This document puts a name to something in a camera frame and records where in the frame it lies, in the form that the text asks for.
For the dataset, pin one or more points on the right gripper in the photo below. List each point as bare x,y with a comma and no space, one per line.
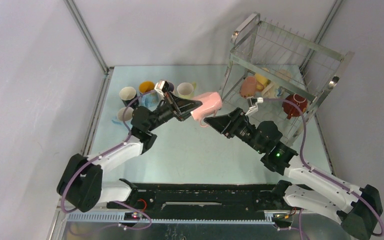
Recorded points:
228,124

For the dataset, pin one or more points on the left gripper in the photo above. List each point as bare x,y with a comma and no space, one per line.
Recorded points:
182,108

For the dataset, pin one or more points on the pink mug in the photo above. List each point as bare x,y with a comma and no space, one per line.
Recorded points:
211,103

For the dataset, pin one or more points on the blue patterned mug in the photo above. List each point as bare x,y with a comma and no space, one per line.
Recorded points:
149,97

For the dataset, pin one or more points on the salmon pink cup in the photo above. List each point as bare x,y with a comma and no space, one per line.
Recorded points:
248,87

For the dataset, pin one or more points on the light blue mug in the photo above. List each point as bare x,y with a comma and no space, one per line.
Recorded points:
124,117

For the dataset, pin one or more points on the pale pink cup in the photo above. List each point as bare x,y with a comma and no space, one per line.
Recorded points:
171,87

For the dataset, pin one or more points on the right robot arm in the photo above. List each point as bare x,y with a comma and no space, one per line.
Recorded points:
356,209

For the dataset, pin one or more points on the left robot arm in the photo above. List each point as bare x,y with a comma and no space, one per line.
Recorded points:
112,159

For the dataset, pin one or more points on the metal dish rack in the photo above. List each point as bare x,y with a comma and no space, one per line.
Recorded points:
260,46

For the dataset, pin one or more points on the orange yellow cup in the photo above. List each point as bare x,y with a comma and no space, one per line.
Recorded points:
261,82

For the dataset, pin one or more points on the dark red mug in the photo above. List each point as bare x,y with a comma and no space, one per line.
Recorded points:
294,101

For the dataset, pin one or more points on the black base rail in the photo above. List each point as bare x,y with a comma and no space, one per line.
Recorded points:
186,202

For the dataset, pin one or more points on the aluminium frame post left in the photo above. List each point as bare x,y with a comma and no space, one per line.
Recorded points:
86,33

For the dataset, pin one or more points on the aluminium frame post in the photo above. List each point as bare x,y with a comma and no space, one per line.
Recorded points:
86,33
333,11

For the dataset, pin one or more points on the aluminium frame post right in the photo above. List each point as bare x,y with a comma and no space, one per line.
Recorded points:
333,11

